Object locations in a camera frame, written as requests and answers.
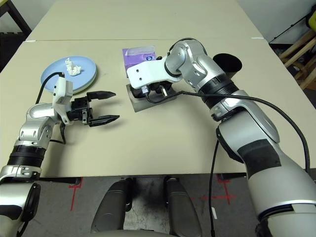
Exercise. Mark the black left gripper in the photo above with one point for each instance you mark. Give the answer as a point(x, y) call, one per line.
point(80, 111)

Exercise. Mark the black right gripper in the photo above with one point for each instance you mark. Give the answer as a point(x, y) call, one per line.
point(160, 89)

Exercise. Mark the grey glasses case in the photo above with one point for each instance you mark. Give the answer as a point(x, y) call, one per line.
point(143, 106)

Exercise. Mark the white tissue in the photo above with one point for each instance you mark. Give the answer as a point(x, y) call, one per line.
point(72, 67)

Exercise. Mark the blue plastic plate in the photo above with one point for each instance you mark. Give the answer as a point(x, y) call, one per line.
point(51, 74)

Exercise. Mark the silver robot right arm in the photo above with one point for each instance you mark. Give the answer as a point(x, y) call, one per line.
point(197, 64)

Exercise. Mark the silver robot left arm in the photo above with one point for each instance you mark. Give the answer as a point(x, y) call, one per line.
point(37, 113)

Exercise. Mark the purple tissue box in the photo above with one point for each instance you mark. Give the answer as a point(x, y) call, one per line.
point(133, 58)

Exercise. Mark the black plastic cup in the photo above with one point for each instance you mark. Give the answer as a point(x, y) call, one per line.
point(229, 63)

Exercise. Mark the black table foot bar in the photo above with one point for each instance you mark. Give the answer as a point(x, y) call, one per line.
point(232, 175)
point(61, 180)

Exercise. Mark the long red floor tape corner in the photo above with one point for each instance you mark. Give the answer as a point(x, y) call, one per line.
point(73, 200)

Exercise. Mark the grey robot left leg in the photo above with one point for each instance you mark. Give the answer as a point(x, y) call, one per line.
point(111, 212)

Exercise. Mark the grey robot leg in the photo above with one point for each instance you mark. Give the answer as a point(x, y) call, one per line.
point(182, 209)
point(111, 212)

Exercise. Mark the grey robot right leg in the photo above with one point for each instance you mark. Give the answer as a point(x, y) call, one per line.
point(182, 209)

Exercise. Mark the red floor tape cross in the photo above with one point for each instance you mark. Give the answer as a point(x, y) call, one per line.
point(225, 196)

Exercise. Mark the grey robot torso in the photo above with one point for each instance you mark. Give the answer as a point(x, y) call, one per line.
point(143, 235)

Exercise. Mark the white floor tape strip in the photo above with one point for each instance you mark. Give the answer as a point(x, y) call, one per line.
point(214, 213)

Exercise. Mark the wooden stool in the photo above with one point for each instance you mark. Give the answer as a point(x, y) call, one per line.
point(296, 48)

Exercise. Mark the black stand rod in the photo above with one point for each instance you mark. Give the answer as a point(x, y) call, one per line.
point(291, 26)

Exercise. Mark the yellow-green seat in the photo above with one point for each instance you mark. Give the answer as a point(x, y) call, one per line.
point(312, 21)

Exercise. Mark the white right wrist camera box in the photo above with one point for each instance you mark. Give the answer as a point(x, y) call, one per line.
point(148, 74)

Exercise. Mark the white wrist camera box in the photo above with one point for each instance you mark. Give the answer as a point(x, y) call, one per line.
point(61, 91)
point(148, 74)

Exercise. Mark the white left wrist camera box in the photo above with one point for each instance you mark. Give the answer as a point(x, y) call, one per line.
point(61, 91)

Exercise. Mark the side table with black frame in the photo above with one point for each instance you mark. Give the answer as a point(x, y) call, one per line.
point(22, 24)

